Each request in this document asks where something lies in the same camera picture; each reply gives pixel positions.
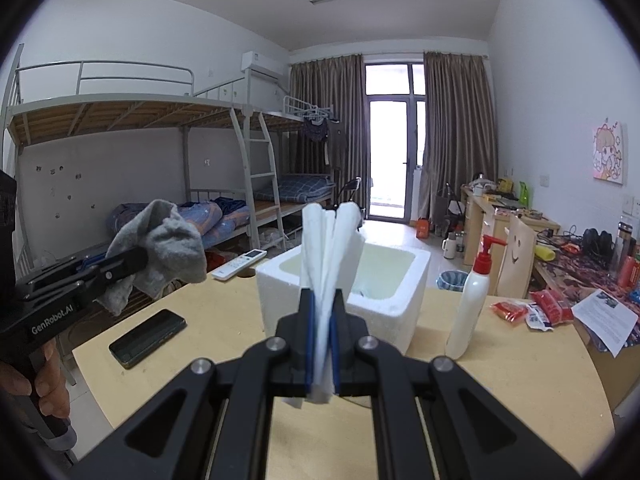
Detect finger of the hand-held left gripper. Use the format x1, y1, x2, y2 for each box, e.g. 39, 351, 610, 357
27, 254, 109, 282
15, 246, 149, 302

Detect large white metal bunk bed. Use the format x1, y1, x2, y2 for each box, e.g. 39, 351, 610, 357
0, 42, 288, 291

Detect black folding stand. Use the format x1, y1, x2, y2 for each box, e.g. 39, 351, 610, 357
437, 182, 466, 233

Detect brown curtain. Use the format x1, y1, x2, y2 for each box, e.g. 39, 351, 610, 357
289, 54, 368, 206
422, 51, 498, 221

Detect blue plaid bedding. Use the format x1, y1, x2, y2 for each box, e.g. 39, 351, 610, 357
255, 174, 336, 201

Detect dark blue garment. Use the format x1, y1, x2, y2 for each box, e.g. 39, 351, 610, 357
215, 197, 251, 226

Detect white air conditioner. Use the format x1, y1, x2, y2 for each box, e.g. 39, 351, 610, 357
241, 51, 282, 81

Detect large red snack packet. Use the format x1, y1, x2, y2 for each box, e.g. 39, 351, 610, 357
529, 288, 575, 326

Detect wooden chair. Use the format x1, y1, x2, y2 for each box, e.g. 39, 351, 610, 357
495, 212, 537, 298

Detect cluttered wooden desk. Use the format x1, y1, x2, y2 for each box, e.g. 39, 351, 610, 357
460, 185, 561, 266

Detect person's left hand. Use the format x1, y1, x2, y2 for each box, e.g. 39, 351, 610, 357
0, 340, 71, 420

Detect black folding chair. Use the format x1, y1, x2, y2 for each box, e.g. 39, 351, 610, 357
332, 177, 363, 211

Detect red bottle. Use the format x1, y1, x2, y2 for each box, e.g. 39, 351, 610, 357
617, 255, 637, 288

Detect desk with patterned cloth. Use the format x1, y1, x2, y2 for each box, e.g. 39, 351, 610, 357
530, 240, 640, 411

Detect hanging dark clothes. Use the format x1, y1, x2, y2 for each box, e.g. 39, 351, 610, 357
300, 117, 348, 171

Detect cartoon wall poster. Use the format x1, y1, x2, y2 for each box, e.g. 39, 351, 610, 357
591, 119, 626, 186

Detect distant white metal bunk bed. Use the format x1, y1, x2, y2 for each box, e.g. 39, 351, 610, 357
245, 95, 346, 226

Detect small red snack packet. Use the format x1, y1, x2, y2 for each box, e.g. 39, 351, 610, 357
491, 298, 528, 323

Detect white printed snack packet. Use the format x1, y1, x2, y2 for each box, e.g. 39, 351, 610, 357
525, 305, 555, 332

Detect blue orange quilt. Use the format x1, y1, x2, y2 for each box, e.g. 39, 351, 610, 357
177, 201, 223, 237

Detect printed paper sheet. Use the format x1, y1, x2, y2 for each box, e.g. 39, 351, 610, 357
571, 287, 640, 358

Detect black smartphone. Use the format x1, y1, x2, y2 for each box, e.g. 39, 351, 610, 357
109, 309, 187, 370

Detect glass balcony door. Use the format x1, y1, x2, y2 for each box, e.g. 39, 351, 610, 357
364, 62, 427, 221

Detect white remote control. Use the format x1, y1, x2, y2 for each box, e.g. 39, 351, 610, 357
210, 249, 268, 282

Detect white foam box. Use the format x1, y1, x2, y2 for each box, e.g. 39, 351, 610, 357
256, 232, 432, 358

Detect trash bin with blue bag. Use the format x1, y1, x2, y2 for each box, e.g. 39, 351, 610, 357
436, 270, 471, 291

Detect red bag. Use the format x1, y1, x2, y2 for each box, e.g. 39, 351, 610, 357
205, 250, 236, 271

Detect black headphones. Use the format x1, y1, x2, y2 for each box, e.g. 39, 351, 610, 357
582, 228, 613, 261

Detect white lotion pump bottle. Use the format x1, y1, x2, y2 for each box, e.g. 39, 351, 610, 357
445, 235, 508, 360

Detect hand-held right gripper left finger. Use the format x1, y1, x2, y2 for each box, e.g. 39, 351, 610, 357
67, 287, 317, 480

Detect grey cloth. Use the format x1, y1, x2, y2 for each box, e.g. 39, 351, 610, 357
96, 199, 208, 317

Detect white metal bed ladder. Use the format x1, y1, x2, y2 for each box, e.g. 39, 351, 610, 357
230, 107, 288, 256

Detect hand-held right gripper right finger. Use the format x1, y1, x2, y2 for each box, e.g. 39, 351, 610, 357
331, 287, 583, 480

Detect grey purple quilt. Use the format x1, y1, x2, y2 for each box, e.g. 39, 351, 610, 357
107, 202, 151, 241

